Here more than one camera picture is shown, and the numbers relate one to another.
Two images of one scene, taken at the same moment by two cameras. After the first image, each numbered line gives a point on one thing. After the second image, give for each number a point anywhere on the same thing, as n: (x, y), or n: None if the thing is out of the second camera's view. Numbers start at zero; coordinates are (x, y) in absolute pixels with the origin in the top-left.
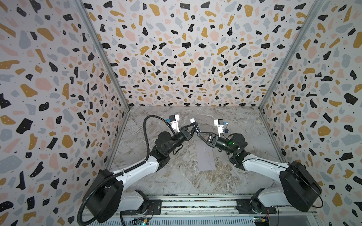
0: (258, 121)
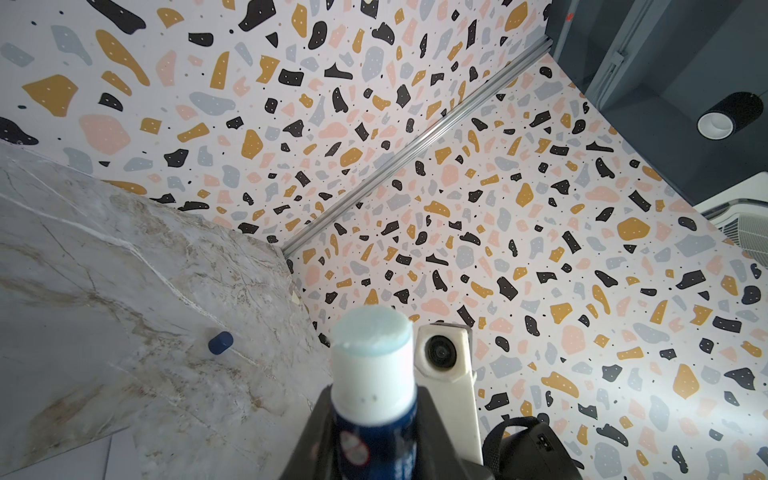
0: (294, 298)
